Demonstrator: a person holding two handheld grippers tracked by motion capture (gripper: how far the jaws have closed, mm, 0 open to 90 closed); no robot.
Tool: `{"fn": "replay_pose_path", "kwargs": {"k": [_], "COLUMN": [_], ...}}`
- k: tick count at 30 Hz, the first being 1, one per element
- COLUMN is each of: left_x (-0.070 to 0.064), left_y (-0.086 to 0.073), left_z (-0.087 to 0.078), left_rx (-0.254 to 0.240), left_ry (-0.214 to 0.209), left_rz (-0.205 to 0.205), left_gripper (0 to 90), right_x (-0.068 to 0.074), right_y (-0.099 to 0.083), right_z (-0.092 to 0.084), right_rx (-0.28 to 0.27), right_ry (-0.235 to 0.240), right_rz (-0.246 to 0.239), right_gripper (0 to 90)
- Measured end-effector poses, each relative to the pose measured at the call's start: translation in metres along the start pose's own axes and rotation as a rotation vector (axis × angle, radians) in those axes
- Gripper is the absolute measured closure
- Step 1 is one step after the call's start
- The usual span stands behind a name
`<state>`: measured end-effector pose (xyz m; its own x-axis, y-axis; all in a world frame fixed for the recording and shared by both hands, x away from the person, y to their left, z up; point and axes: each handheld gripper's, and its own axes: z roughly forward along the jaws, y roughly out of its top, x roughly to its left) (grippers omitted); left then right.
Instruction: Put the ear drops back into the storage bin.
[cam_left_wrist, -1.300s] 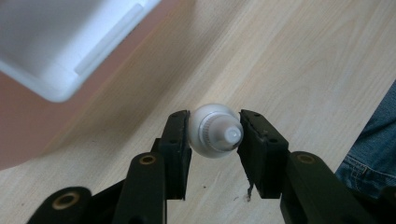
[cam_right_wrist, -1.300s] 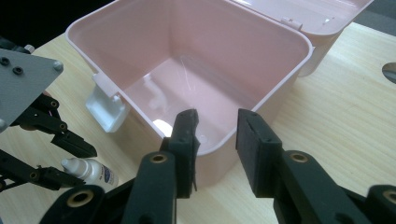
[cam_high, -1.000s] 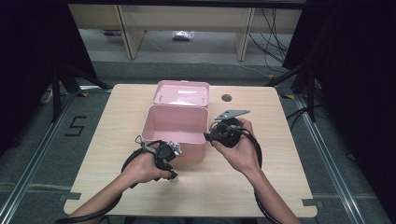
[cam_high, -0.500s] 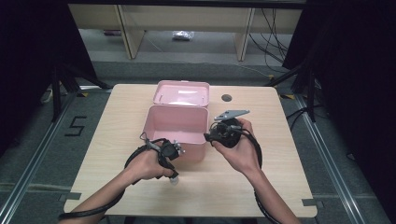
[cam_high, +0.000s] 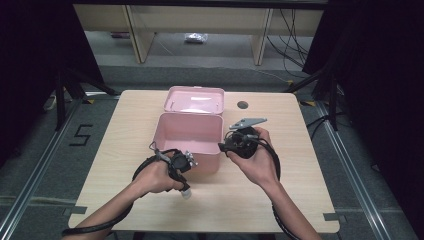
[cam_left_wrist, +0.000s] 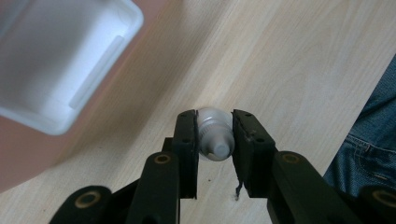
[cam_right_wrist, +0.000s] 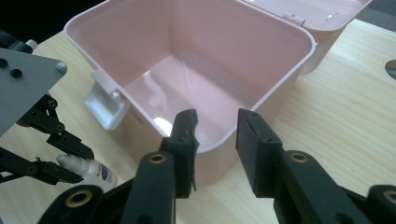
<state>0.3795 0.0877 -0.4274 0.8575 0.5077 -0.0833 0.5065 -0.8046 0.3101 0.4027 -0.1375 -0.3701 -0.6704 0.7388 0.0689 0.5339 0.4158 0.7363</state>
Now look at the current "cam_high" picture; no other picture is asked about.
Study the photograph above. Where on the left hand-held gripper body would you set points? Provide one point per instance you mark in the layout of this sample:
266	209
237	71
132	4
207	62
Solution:
180	161

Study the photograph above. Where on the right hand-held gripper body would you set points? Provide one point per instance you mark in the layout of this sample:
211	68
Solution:
243	143

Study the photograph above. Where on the white medicine bottle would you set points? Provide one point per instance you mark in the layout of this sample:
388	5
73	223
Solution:
186	194

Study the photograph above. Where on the pink storage box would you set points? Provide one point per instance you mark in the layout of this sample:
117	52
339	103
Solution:
190	131

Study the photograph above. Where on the person's left hand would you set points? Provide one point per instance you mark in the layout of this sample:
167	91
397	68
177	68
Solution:
153	178

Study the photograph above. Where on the person's right hand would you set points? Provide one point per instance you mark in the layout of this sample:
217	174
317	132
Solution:
258	166

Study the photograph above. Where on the dark round table grommet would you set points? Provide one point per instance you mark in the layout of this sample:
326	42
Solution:
242	104

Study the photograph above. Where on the yellow black floor tape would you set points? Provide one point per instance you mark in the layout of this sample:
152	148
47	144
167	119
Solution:
290	81
88	101
308	103

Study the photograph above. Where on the black metal stand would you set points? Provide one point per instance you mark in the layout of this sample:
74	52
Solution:
60	100
333	100

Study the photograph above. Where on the grey tape patch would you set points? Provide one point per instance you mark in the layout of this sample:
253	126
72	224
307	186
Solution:
333	217
77	210

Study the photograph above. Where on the clear plastic bag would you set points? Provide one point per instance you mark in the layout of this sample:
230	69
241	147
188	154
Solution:
196	37

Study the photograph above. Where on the small dark red box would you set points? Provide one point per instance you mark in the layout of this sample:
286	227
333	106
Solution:
120	34

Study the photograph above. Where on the black curtain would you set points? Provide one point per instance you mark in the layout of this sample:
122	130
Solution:
383	83
26	66

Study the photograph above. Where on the aluminium floor rail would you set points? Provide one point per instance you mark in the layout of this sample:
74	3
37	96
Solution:
40	170
350	180

